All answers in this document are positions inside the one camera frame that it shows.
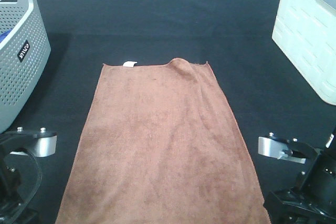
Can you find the brown towel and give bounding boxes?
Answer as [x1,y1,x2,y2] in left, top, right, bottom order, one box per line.
[56,58,270,223]

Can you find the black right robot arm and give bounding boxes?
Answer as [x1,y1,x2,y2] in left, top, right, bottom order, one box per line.
[258,132,335,223]

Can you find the black table cloth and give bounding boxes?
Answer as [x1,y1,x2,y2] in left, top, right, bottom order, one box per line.
[10,0,335,223]

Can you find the grey perforated laundry basket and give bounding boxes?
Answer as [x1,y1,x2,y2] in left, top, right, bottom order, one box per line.
[1,0,51,132]

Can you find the white plastic basket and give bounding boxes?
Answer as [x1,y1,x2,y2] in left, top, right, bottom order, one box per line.
[272,0,335,105]

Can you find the blue cloth in basket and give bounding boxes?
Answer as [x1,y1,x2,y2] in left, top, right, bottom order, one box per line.
[0,29,12,42]

